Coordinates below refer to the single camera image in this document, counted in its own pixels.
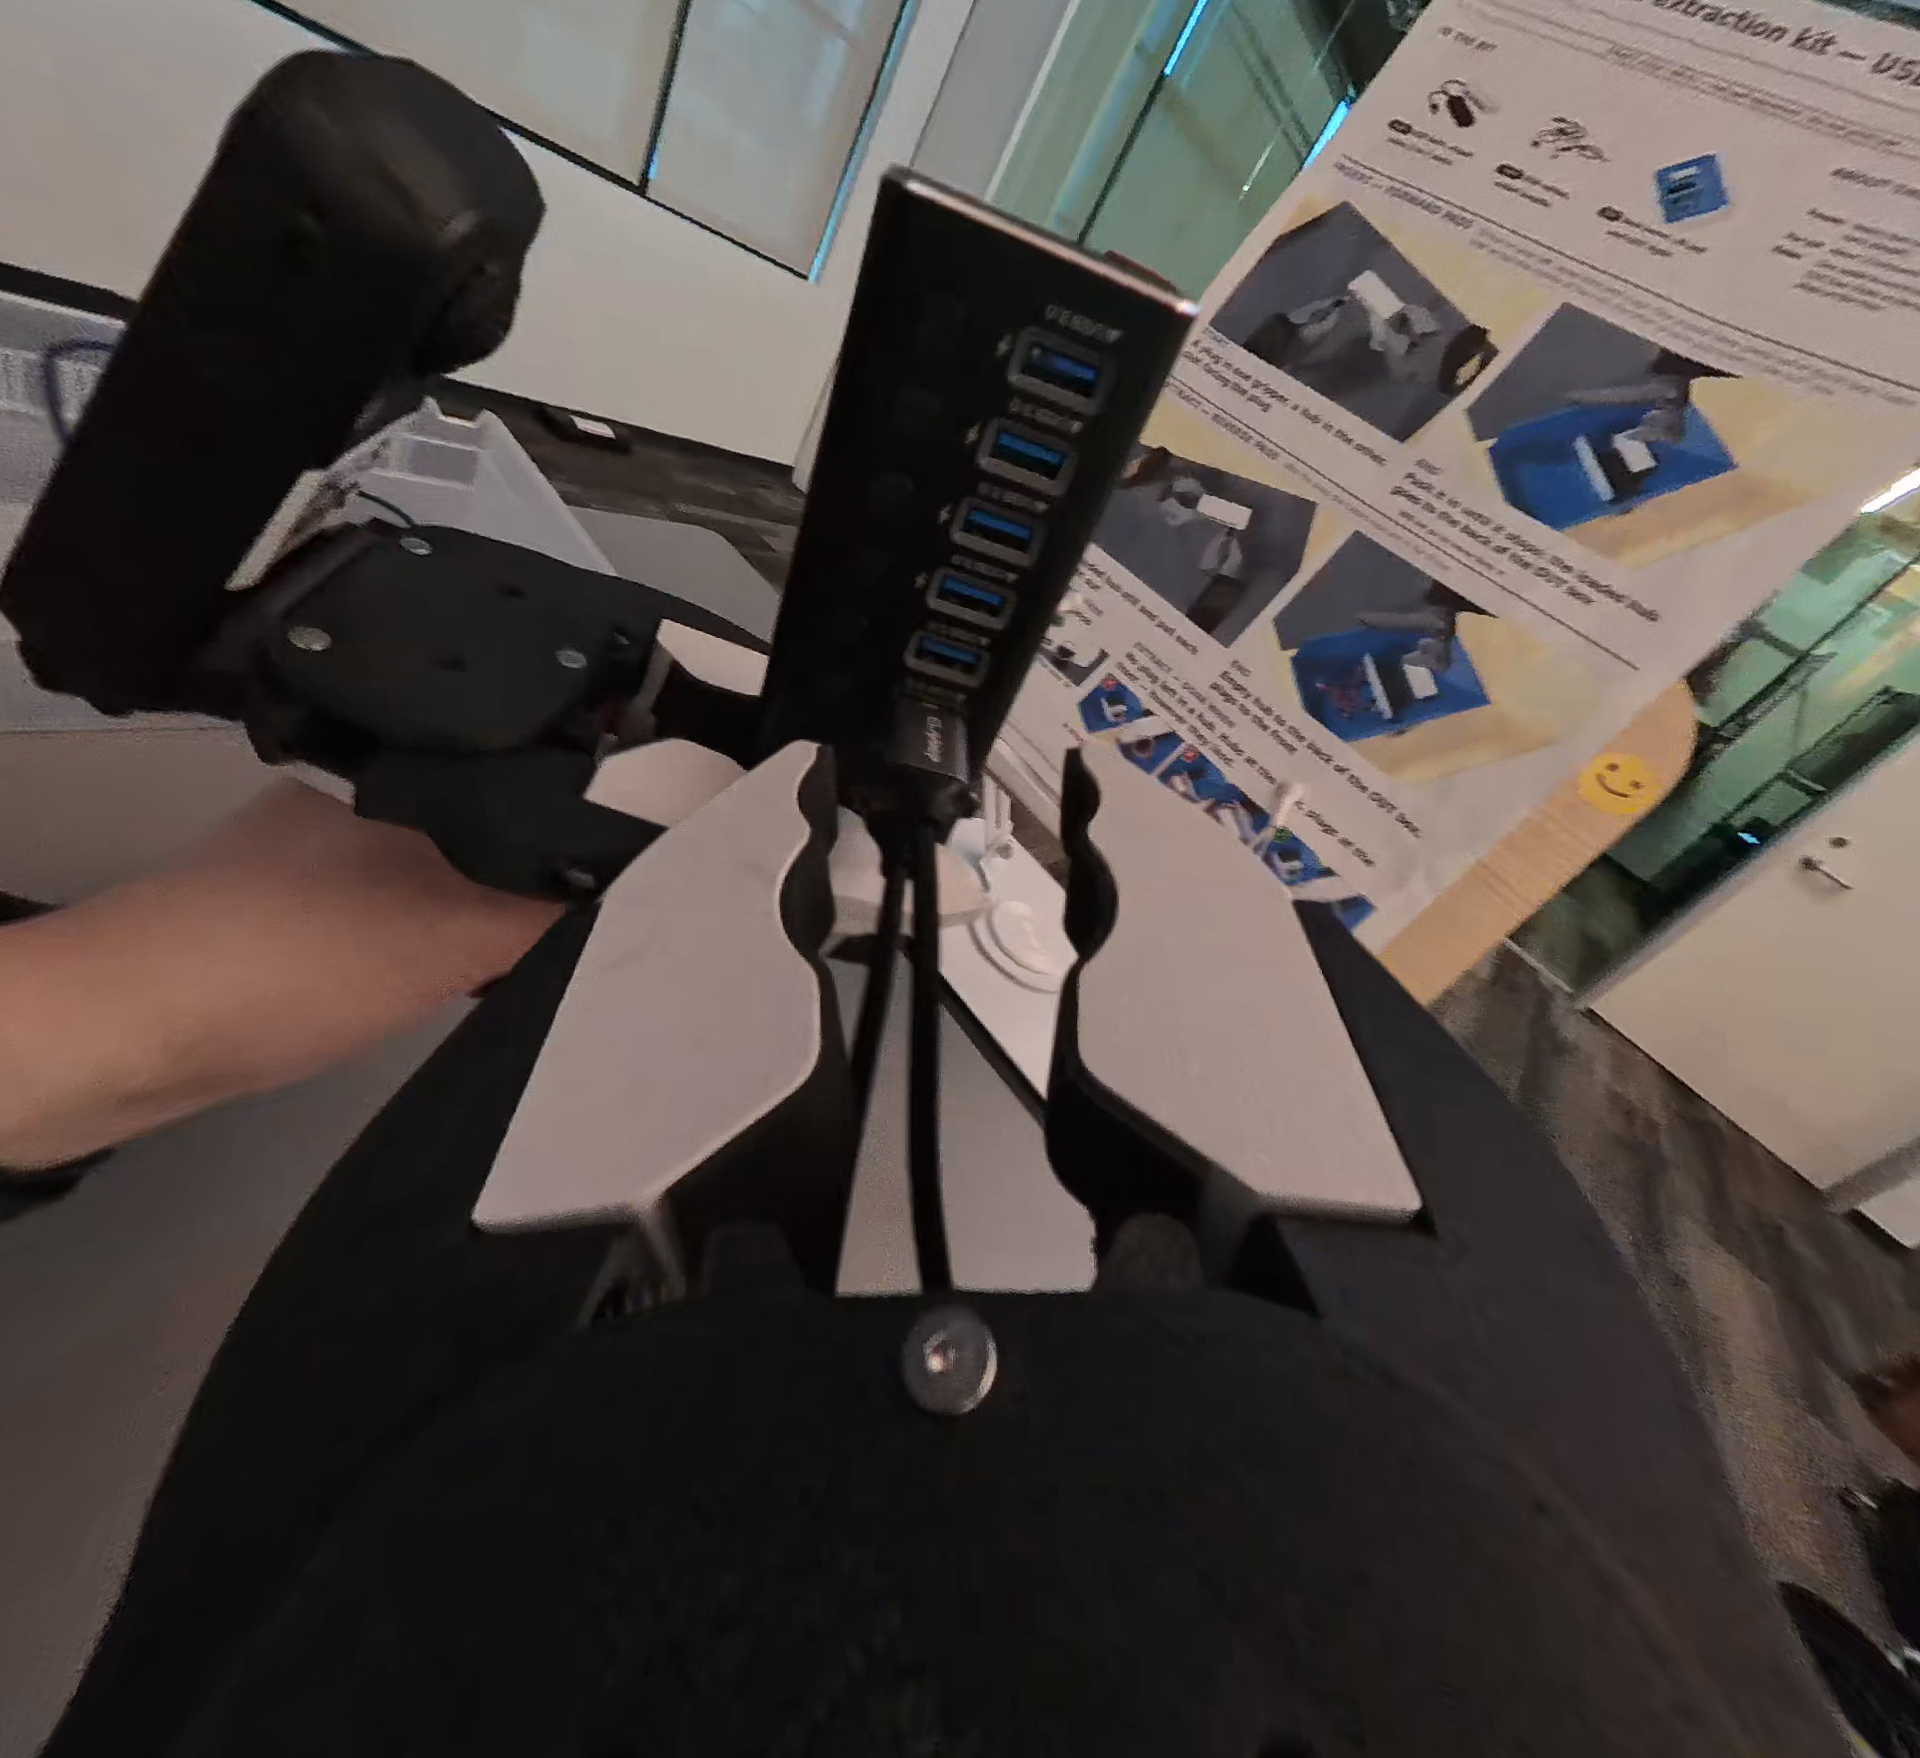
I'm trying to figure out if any black braided usb cable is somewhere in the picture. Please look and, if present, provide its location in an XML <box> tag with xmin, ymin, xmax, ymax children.
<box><xmin>833</xmin><ymin>695</ymin><xmax>984</xmax><ymax>1297</ymax></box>

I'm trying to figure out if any printed instruction sheet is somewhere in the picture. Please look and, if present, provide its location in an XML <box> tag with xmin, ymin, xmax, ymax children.
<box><xmin>996</xmin><ymin>0</ymin><xmax>1920</xmax><ymax>958</ymax></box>

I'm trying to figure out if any clear plastic bin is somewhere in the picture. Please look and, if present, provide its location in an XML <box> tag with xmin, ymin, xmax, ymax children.
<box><xmin>0</xmin><ymin>293</ymin><xmax>620</xmax><ymax>583</ymax></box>

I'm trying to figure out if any person's left forearm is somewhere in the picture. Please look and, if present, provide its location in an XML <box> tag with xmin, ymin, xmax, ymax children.
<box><xmin>0</xmin><ymin>858</ymin><xmax>320</xmax><ymax>1175</ymax></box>

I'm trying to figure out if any black metal shelf rack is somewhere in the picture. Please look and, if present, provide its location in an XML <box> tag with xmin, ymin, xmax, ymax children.
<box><xmin>1680</xmin><ymin>558</ymin><xmax>1920</xmax><ymax>878</ymax></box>

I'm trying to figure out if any white stand base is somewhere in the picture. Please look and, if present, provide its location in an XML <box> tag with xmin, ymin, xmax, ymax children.
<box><xmin>824</xmin><ymin>768</ymin><xmax>1104</xmax><ymax>1115</ymax></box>

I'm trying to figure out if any person's left hand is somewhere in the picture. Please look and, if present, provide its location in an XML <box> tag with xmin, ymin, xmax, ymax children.
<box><xmin>300</xmin><ymin>779</ymin><xmax>584</xmax><ymax>1039</ymax></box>

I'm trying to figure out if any black hub silver rim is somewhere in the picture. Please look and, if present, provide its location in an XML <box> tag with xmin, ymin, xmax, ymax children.
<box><xmin>755</xmin><ymin>164</ymin><xmax>1202</xmax><ymax>815</ymax></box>

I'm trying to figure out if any black wrist band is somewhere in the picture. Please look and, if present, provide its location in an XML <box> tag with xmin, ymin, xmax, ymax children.
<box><xmin>0</xmin><ymin>887</ymin><xmax>119</xmax><ymax>1228</ymax></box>

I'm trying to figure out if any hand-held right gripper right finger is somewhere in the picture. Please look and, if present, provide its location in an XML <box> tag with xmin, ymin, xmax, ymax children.
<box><xmin>1046</xmin><ymin>741</ymin><xmax>1423</xmax><ymax>1274</ymax></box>

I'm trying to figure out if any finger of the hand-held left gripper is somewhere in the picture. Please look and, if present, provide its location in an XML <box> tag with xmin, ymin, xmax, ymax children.
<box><xmin>583</xmin><ymin>741</ymin><xmax>752</xmax><ymax>823</ymax></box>

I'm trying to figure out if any white door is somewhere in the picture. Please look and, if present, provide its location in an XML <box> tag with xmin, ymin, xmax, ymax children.
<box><xmin>1588</xmin><ymin>798</ymin><xmax>1920</xmax><ymax>1208</ymax></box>

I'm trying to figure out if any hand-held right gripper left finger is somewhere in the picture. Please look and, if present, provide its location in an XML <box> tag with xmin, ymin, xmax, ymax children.
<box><xmin>472</xmin><ymin>741</ymin><xmax>864</xmax><ymax>1290</ymax></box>

